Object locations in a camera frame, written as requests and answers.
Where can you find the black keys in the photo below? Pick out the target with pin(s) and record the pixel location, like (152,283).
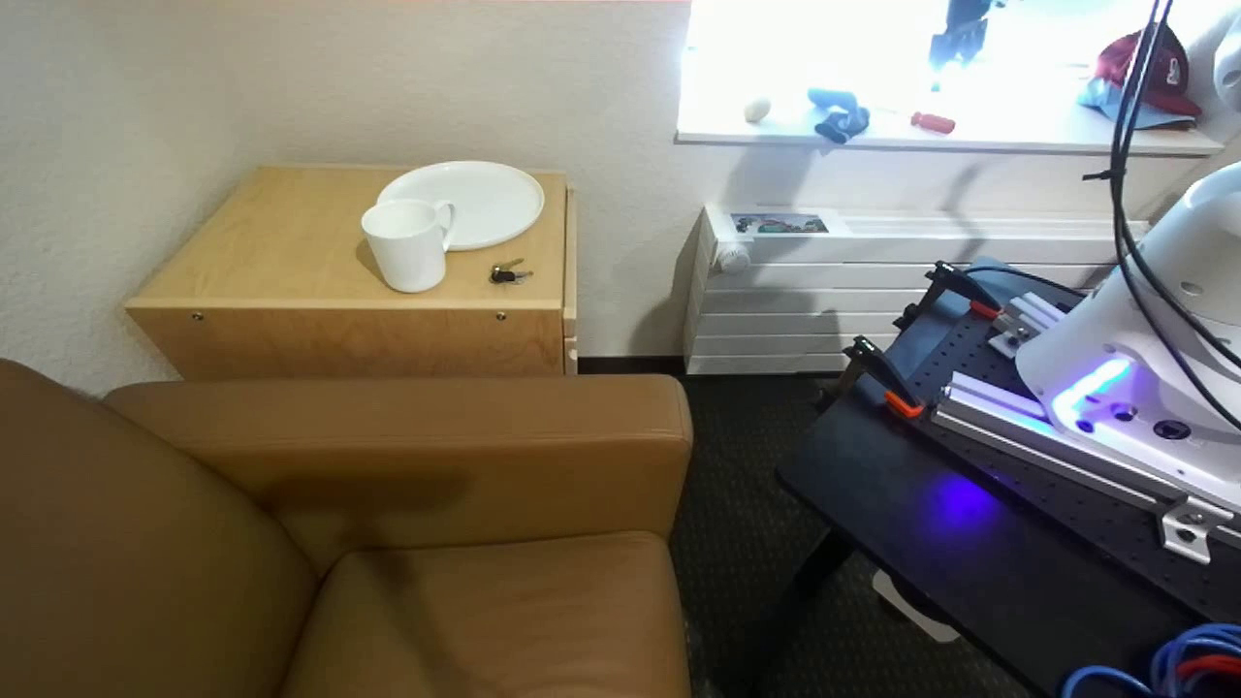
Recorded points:
(506,273)

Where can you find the red cap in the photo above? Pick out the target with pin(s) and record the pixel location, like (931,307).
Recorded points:
(1147,78)

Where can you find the white wall heater unit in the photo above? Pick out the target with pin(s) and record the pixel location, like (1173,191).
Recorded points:
(828,298)

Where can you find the white round plate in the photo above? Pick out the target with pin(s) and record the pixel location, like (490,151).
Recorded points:
(490,200)

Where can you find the yellow lemon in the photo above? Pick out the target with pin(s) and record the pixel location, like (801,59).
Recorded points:
(758,109)

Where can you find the black orange clamp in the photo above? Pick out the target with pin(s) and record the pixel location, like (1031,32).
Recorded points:
(885,390)
(967,289)

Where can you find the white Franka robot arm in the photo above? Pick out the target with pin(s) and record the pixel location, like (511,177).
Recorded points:
(1148,323)

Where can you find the white mug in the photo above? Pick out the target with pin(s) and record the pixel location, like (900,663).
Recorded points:
(406,254)

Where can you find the light wooden nightstand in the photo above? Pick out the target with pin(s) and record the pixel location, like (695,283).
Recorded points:
(286,285)

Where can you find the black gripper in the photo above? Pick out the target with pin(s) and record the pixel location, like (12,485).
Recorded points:
(971,16)

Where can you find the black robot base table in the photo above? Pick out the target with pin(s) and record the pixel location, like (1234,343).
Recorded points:
(982,545)

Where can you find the dark blue cloth pouch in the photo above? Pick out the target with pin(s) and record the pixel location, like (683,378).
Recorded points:
(841,117)

